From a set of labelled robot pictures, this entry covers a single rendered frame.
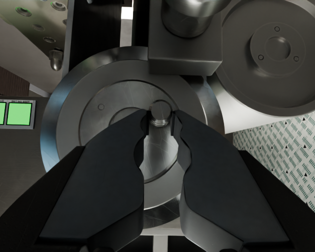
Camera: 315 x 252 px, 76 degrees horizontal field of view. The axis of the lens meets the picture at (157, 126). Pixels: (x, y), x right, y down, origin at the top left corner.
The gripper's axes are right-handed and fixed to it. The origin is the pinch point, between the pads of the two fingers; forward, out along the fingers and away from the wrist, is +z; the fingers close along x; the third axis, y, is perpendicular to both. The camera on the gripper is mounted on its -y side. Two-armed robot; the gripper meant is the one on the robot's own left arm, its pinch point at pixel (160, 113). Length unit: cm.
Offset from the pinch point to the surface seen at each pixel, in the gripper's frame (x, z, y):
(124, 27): -32, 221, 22
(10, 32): -160, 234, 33
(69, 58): -7.7, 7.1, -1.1
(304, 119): 15.8, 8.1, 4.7
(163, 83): 0.3, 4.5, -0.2
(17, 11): -24.4, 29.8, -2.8
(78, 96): -6.1, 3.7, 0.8
